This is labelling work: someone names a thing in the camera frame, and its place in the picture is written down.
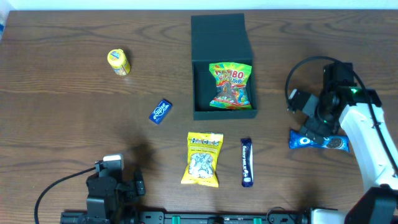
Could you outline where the black mounting rail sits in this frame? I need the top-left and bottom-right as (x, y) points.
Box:
(60, 209), (311, 224)

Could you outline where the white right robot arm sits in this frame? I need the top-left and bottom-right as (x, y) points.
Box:
(289, 62), (397, 223)

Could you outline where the yellow Hacks candy bag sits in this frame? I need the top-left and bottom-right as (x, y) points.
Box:
(181, 132), (224, 187)

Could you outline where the blue Oreo cookie pack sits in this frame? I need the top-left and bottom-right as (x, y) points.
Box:
(289, 129), (350, 152)

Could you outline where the yellow gum bottle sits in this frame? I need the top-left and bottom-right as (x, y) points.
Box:
(107, 49), (131, 76)

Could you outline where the dark green open box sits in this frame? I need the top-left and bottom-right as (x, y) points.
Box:
(191, 14), (257, 120)

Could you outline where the blue Eclipse mint tin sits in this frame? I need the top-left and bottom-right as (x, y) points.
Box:
(149, 99), (172, 124)

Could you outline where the purple Dairy Milk bar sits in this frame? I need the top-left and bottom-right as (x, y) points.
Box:
(241, 138), (254, 187)

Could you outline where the green Haribo gummy bag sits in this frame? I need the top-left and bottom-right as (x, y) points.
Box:
(209, 62), (252, 110)

